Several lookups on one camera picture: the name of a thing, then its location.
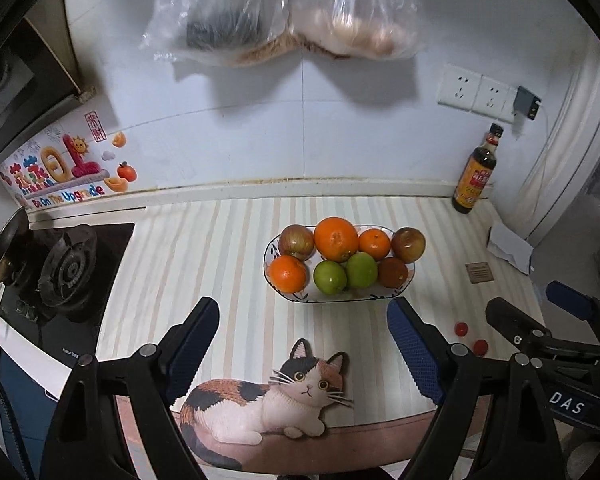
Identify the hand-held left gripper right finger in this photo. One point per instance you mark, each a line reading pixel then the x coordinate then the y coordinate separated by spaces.
pixel 415 355

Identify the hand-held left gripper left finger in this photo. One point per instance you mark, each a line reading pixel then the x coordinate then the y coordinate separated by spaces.
pixel 195 350

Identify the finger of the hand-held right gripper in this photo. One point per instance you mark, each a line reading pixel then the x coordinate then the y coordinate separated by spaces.
pixel 572 300
pixel 515 319

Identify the dark red orange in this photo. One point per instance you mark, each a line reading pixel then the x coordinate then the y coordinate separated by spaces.
pixel 393 271

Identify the oval floral plate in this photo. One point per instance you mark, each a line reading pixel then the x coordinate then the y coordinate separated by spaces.
pixel 345 296

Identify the green apple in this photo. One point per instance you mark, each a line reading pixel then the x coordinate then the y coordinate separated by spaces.
pixel 330 276
pixel 361 270

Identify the dark red apple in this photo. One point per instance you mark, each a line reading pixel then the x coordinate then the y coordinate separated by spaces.
pixel 408 244

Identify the small orange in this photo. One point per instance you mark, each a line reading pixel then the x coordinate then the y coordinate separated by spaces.
pixel 287 273
pixel 375 243

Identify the large orange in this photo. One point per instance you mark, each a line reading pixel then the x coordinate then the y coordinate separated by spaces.
pixel 335 237

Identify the yellowish red apple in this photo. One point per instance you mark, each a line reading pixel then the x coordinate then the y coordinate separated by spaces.
pixel 296 241

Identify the red cherry tomato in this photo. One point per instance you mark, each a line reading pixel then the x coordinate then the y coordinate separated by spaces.
pixel 480 345
pixel 461 328

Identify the brown square coaster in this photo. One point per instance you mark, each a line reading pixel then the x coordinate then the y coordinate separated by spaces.
pixel 479 272

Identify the white folded paper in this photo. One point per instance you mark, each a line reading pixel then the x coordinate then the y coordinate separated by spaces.
pixel 507 247

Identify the striped cat print tablecloth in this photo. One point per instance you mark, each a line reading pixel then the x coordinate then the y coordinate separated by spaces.
pixel 205 250

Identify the black gas stove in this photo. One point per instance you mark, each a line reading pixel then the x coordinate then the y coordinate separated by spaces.
pixel 105 260

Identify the soy sauce bottle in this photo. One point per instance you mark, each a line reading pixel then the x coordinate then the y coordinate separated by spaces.
pixel 475 175

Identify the blue kitchen cabinet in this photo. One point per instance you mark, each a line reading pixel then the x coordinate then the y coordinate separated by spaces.
pixel 15 385

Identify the black charger plug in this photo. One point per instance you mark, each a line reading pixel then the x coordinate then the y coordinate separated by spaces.
pixel 526 102

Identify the black frying pan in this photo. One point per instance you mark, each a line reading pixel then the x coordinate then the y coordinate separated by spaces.
pixel 7 245

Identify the black range hood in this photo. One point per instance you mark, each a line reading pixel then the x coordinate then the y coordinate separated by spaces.
pixel 0 125

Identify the brown upper cabinet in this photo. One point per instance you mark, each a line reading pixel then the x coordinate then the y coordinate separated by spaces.
pixel 45 50

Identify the clear plastic bag dark contents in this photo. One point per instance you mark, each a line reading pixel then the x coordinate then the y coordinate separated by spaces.
pixel 205 10

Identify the clear plastic bag with eggs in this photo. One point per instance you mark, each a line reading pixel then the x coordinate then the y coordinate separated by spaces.
pixel 350 10

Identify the white door frame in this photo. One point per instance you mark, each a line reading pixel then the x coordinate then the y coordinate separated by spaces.
pixel 570 160

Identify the white wall socket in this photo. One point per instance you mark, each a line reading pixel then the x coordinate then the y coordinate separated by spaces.
pixel 459 85
pixel 495 97

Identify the colourful wall sticker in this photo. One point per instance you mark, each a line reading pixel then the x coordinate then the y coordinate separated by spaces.
pixel 55 170

